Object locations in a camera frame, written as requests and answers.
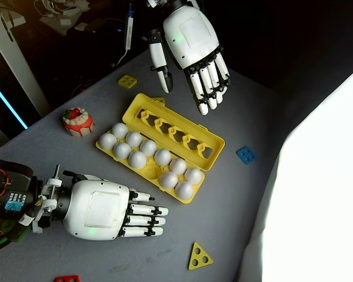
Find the yellow egg carton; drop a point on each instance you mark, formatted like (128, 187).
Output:
(176, 117)

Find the yellow four-hole square block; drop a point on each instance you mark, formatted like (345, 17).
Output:
(127, 81)

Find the grey table cloth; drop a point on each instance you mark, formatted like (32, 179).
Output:
(223, 220)

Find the red toy block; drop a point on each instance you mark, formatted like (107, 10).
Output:
(67, 279)

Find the cyan light strip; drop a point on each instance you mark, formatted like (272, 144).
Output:
(6, 100)

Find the white slanted post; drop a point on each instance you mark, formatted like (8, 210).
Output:
(17, 58)

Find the blue four-hole square block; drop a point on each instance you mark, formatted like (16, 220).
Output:
(246, 155)

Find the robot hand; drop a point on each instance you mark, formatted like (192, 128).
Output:
(191, 38)
(97, 208)

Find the yellow three-hole triangle block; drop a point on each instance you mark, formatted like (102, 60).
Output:
(198, 260)

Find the yellow two-hole block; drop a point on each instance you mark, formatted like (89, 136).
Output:
(159, 100)

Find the toy strawberry cake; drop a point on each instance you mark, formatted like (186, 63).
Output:
(78, 123)

